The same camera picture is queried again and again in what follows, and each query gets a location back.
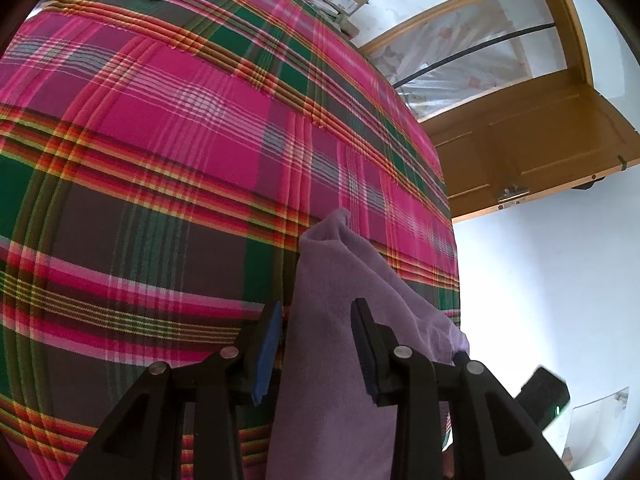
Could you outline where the clear plastic door curtain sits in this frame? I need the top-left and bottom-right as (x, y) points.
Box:
(375, 0), (571, 121)

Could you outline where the glossy wall sheet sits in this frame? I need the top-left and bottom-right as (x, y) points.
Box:
(562, 387), (631, 471)

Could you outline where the metal door handle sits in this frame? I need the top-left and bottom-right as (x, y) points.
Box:
(495, 185), (531, 206)

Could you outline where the wooden door frame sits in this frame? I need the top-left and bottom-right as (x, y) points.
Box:
(360, 0), (596, 123)

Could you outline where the wooden door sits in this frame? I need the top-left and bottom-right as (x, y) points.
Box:
(420, 82), (640, 223)

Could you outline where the purple fleece garment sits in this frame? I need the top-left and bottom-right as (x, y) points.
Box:
(265, 207), (471, 480)

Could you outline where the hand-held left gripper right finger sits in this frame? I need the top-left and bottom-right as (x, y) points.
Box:
(350, 298), (573, 480)

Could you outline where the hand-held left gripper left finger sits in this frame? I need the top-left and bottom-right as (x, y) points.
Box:
(65, 300), (283, 480)

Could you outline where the pink green plaid bed sheet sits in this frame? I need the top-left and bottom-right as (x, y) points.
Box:
(0, 0), (461, 480)

